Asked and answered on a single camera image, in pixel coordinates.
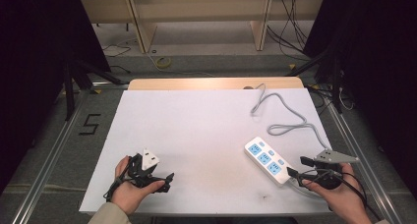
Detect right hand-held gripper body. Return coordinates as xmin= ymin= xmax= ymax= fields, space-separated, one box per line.
xmin=306 ymin=147 xmax=361 ymax=191

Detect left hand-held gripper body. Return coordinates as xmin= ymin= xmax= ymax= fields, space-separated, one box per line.
xmin=126 ymin=147 xmax=162 ymax=189

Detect white power strip blue sockets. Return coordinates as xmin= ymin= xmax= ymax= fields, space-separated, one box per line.
xmin=244 ymin=136 xmax=298 ymax=188

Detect person's left hand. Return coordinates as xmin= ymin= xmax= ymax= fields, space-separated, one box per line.
xmin=111 ymin=154 xmax=166 ymax=216

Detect person's right hand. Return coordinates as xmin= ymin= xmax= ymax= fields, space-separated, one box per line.
xmin=301 ymin=162 xmax=368 ymax=216

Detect black metal stand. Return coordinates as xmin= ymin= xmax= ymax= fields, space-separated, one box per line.
xmin=62 ymin=58 xmax=130 ymax=122
xmin=286 ymin=48 xmax=345 ymax=114

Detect yellow tape roll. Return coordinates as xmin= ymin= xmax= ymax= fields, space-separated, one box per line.
xmin=154 ymin=55 xmax=172 ymax=70

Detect black curtain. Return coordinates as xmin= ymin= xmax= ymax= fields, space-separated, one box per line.
xmin=0 ymin=0 xmax=112 ymax=193
xmin=303 ymin=0 xmax=417 ymax=198

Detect beige wooden shelf unit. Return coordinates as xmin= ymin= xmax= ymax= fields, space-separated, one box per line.
xmin=80 ymin=0 xmax=327 ymax=54

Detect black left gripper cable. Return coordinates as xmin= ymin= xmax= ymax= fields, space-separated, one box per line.
xmin=103 ymin=166 xmax=131 ymax=202

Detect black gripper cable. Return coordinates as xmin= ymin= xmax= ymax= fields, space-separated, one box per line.
xmin=103 ymin=166 xmax=131 ymax=202
xmin=340 ymin=172 xmax=383 ymax=222

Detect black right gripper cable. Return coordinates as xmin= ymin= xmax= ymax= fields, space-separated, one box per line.
xmin=340 ymin=172 xmax=383 ymax=222

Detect aluminium floor rail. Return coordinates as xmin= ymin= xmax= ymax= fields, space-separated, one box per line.
xmin=11 ymin=87 xmax=91 ymax=224
xmin=323 ymin=95 xmax=406 ymax=224

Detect grey power strip cable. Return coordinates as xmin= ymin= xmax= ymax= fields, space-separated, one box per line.
xmin=250 ymin=83 xmax=332 ymax=151

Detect thin black floor cable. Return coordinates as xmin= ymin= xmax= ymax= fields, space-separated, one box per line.
xmin=101 ymin=43 xmax=132 ymax=75

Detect black floor cables bundle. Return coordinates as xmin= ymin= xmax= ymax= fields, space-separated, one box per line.
xmin=266 ymin=0 xmax=311 ymax=56

